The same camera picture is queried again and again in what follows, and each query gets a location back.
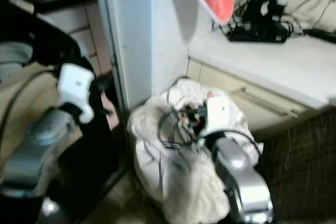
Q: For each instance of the white clothes pile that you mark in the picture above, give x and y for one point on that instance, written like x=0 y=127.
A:
x=189 y=182

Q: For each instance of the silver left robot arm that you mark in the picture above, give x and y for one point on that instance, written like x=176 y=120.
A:
x=39 y=150

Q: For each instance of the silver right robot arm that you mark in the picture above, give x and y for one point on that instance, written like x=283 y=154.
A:
x=241 y=182

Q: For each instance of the white tall appliance panel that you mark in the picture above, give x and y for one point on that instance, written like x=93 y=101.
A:
x=131 y=35

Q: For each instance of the cream cabinet with white counter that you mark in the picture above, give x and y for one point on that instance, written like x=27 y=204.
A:
x=268 y=61

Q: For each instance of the grey curved plastic part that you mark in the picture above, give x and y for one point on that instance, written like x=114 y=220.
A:
x=13 y=56

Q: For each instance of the black power strip with plugs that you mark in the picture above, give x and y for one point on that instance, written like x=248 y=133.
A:
x=260 y=30

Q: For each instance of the dark brown woven rug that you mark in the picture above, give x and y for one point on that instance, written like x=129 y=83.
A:
x=304 y=171

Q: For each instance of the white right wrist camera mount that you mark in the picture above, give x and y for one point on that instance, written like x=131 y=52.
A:
x=218 y=113

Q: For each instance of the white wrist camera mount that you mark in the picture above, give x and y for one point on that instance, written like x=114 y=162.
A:
x=218 y=113
x=76 y=90

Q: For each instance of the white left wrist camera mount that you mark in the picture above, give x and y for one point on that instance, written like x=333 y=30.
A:
x=76 y=90

